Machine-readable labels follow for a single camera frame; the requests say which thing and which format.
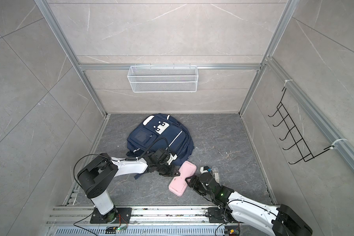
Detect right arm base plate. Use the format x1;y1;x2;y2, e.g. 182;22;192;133
205;207;234;223

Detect slotted aluminium floor rail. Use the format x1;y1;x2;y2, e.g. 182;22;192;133
45;206;293;236

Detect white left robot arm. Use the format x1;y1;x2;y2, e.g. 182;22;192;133
76;148;180;216

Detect navy blue student backpack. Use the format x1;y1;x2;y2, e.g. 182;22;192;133
127;114;194;166

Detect white wire mesh basket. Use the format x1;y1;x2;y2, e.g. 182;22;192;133
127;65;199;92

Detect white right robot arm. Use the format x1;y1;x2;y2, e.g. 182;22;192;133
185;173;313;236

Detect black wire hook rack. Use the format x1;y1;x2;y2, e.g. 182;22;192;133
268;87;335;165

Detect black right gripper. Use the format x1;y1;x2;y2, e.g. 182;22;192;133
184;175;215;199

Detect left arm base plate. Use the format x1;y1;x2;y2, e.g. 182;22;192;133
90;207;132;224

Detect clear plastic ruler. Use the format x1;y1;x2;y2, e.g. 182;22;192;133
211;166;220;184

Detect pink pencil case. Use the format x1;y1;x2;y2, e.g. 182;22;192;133
168;161;197;197

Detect aluminium frame rails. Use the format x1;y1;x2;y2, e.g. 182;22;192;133
36;1;354;172

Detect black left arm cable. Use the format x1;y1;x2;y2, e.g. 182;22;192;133
73;137;170;189

